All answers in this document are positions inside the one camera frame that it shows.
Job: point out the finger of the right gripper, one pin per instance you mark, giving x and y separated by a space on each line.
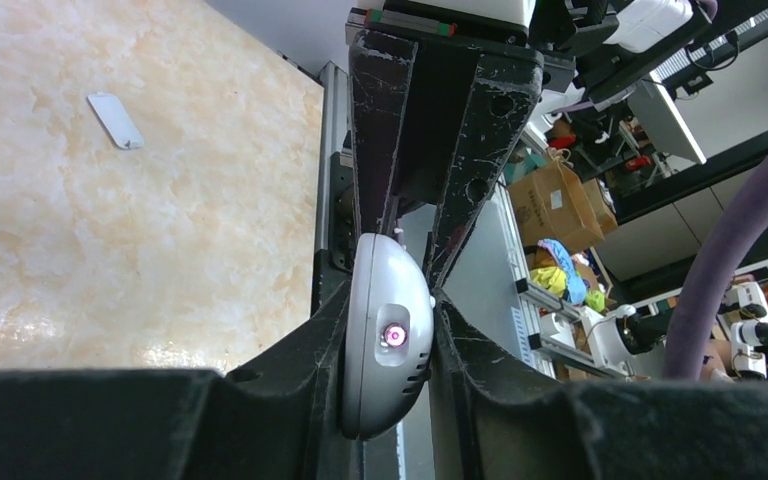
501 97
379 83

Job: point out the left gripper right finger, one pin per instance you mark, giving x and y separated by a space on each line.
494 417

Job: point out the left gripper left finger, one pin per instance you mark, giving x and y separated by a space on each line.
275 417

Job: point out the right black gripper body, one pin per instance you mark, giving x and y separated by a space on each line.
562 31

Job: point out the white remote control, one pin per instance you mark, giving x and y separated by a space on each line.
389 336

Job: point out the white battery cover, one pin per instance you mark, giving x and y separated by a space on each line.
116 121

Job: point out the cardboard box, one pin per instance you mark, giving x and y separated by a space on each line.
551 203

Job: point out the background white robot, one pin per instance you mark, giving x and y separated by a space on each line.
604 344

